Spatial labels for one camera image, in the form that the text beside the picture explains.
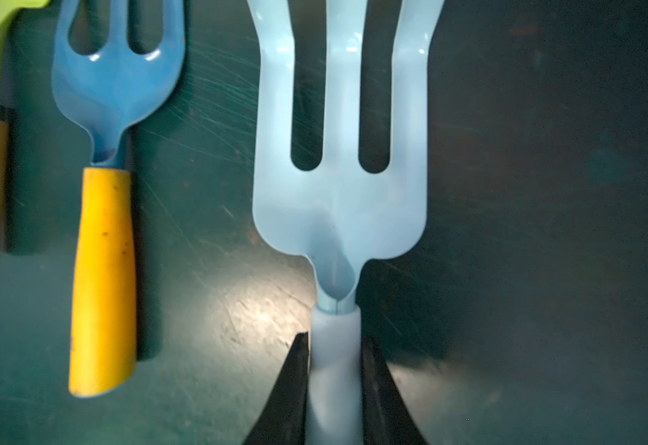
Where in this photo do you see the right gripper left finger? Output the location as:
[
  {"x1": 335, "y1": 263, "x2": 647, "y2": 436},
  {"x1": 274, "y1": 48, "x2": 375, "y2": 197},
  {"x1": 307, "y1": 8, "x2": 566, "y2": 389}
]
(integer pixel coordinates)
[{"x1": 244, "y1": 333, "x2": 309, "y2": 445}]

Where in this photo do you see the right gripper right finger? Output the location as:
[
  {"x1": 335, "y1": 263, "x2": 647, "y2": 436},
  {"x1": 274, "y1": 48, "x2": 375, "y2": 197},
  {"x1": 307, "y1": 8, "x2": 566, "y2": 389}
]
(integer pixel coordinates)
[{"x1": 361, "y1": 336, "x2": 428, "y2": 444}]

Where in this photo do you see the light blue hand rake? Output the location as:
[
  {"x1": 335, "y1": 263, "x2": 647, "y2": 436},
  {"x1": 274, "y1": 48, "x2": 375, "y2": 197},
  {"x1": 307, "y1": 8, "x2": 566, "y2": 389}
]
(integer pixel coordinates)
[{"x1": 249, "y1": 1, "x2": 443, "y2": 444}]

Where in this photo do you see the blue yellow-handled hand rake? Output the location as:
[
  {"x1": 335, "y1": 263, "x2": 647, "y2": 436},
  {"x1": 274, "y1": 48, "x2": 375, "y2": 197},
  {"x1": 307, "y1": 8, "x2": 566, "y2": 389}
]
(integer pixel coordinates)
[{"x1": 52, "y1": 0, "x2": 186, "y2": 399}]

